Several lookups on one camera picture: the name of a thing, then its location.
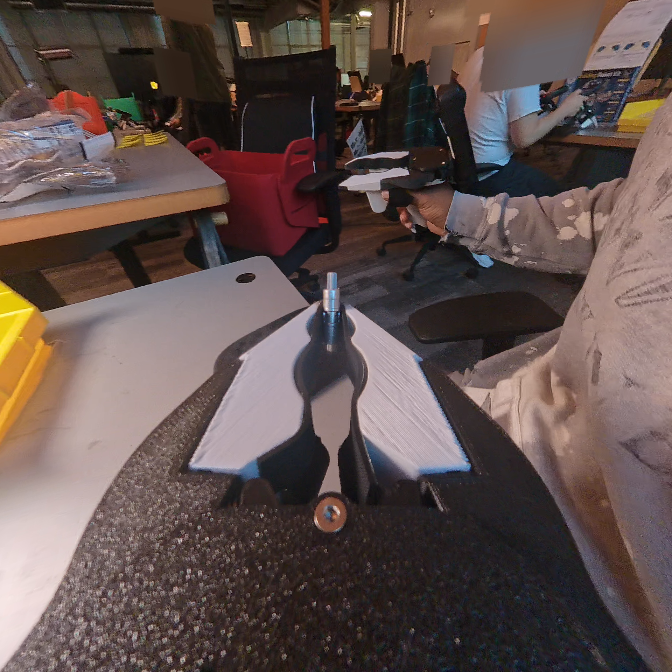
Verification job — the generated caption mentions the black office chair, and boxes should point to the black office chair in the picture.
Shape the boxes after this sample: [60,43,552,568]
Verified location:
[233,48,344,276]
[376,61,470,282]

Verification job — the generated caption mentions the person's right hand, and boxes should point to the person's right hand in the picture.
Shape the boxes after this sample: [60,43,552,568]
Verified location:
[380,182,460,236]

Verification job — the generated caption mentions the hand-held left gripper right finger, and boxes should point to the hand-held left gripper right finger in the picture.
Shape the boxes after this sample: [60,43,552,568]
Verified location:
[338,305,473,505]

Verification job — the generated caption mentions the wooden table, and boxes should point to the wooden table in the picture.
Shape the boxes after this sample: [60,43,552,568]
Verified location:
[0,132,232,310]

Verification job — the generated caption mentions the black swivel chair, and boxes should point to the black swivel chair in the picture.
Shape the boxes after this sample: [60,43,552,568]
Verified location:
[408,291,566,363]

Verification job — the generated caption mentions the grey desk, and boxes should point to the grey desk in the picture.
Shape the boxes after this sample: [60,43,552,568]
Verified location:
[0,255,313,667]

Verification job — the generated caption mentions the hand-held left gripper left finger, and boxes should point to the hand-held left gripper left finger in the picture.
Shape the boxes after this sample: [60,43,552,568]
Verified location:
[189,303,328,505]

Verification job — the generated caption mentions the grey axle pin piece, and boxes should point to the grey axle pin piece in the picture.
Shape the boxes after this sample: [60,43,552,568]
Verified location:
[321,270,343,352]

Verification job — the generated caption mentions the empty yellow bin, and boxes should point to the empty yellow bin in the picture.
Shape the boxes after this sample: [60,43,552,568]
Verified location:
[0,281,53,444]

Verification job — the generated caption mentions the person's right forearm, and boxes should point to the person's right forearm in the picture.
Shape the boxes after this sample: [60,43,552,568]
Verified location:
[443,158,631,279]

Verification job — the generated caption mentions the clear plastic bags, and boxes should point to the clear plastic bags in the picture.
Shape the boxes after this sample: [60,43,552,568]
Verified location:
[0,86,129,202]

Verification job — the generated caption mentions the printed product box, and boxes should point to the printed product box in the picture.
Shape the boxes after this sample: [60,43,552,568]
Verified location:
[573,0,672,129]

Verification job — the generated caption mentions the red fabric bag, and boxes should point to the red fabric bag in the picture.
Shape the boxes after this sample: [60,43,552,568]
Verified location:
[187,137,321,258]

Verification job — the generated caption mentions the orange object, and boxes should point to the orange object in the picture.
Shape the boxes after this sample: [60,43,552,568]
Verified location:
[51,90,109,135]

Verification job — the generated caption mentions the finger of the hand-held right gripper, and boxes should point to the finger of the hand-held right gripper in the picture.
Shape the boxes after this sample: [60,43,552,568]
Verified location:
[336,168,444,196]
[345,150,415,174]

